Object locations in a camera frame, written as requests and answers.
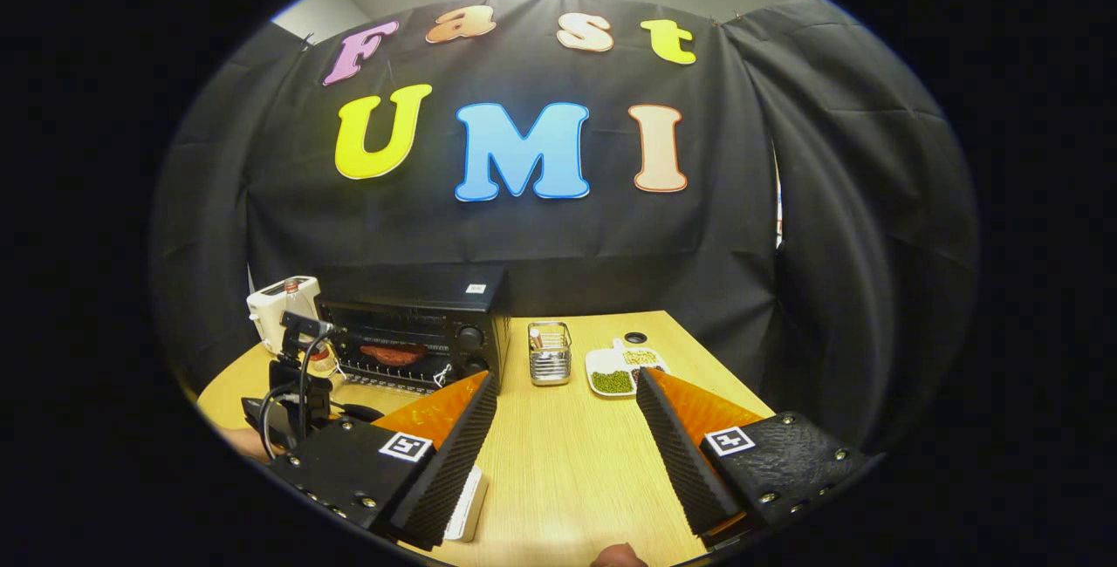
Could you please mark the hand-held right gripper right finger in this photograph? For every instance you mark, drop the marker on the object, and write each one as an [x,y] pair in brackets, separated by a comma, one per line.
[681,462]

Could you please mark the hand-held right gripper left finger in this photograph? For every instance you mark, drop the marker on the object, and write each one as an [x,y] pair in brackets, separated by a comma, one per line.
[454,462]

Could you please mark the reddish brown sausage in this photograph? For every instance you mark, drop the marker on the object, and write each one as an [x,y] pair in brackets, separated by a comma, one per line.
[393,354]

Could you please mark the black electric oven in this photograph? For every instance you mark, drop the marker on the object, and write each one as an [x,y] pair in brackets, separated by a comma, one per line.
[419,288]

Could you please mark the clear plastic bottle red label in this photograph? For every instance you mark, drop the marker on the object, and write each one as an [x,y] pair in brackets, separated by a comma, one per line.
[323,362]

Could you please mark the small white tray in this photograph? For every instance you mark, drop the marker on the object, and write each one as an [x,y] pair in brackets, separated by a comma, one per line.
[469,506]

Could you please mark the white toaster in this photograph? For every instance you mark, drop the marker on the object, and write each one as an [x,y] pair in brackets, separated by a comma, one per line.
[266,305]

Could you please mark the white divided dish with beans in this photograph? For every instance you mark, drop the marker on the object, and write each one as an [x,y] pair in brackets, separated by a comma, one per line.
[611,379]

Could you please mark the black table grommet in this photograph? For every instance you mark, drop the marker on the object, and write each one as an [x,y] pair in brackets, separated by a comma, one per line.
[635,338]

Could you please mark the brown white tube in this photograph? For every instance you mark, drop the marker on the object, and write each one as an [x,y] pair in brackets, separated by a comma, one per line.
[536,338]

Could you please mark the black backdrop cloth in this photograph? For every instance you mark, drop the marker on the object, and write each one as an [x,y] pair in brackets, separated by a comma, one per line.
[541,235]

